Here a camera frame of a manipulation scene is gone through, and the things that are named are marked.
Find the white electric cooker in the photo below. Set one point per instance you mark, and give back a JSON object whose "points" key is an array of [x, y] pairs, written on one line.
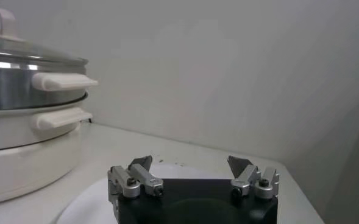
{"points": [[30, 167]]}

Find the stainless steel steamer basket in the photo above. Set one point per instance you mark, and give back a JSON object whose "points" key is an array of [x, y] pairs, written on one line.
{"points": [[11, 88]]}

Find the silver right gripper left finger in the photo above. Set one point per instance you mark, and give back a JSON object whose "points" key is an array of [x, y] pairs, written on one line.
{"points": [[142, 176]]}

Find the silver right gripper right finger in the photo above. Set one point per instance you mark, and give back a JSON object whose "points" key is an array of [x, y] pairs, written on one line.
{"points": [[246, 178]]}

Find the white round plate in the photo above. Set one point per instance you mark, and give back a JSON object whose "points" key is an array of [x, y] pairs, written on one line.
{"points": [[90, 204]]}

